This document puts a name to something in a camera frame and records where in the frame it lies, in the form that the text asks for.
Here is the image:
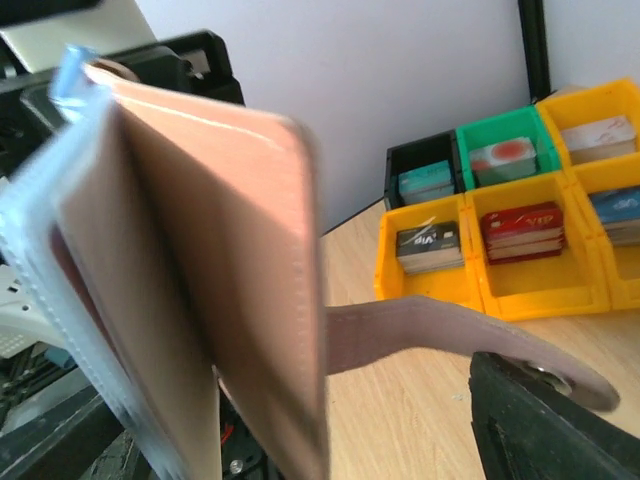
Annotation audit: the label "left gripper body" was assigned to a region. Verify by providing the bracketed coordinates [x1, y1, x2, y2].
[1, 30, 244, 150]

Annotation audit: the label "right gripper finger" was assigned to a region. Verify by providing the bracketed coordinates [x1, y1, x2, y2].
[469, 353, 639, 479]

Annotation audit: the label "pink leather card holder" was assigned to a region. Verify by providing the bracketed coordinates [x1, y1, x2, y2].
[1, 46, 620, 479]

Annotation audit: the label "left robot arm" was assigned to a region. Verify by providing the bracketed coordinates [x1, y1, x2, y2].
[1, 30, 244, 433]

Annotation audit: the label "yellow bin with red cards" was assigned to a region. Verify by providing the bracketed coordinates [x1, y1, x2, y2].
[465, 173, 610, 321]

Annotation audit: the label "red card stack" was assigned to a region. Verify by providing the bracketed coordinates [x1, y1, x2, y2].
[480, 201, 566, 264]

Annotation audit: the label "dark card stack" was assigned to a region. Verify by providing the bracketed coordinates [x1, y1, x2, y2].
[396, 221, 464, 275]

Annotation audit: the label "blue card stack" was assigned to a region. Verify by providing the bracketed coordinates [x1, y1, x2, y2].
[589, 186, 639, 246]

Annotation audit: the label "yellow bin with blue cards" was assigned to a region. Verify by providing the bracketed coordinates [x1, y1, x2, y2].
[567, 154, 639, 310]

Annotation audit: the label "teal card stack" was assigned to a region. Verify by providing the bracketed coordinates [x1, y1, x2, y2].
[398, 160, 455, 205]

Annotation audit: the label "red-dot card stack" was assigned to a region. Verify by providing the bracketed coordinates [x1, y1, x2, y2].
[470, 137, 537, 187]

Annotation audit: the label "white card stack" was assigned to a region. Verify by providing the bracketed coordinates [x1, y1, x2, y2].
[561, 115, 636, 165]

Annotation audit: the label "yellow bin near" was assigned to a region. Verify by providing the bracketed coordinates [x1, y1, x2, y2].
[374, 195, 484, 312]

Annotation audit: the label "black bin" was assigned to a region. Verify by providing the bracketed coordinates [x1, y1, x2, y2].
[384, 130, 466, 210]

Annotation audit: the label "green bin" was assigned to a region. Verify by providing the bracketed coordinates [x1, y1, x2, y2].
[455, 106, 561, 191]

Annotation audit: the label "yellow bin far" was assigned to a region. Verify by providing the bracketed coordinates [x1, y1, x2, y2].
[536, 78, 639, 169]

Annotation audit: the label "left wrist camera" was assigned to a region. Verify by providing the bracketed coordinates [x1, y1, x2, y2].
[1, 0, 156, 73]

